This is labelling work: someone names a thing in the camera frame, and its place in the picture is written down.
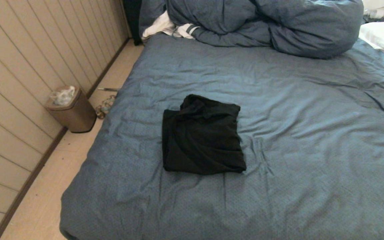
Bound black printed t-shirt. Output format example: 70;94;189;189
161;94;247;175

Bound green patterned slippers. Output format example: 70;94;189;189
95;95;117;120

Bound white striped garment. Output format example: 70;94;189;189
142;11;199;40

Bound black bedside furniture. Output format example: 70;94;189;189
123;0;143;46

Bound bronze trash bin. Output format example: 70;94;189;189
45;86;96;134

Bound blue bed sheet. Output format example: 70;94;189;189
59;33;384;240

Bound crumpled blue duvet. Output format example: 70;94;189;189
139;0;364;60

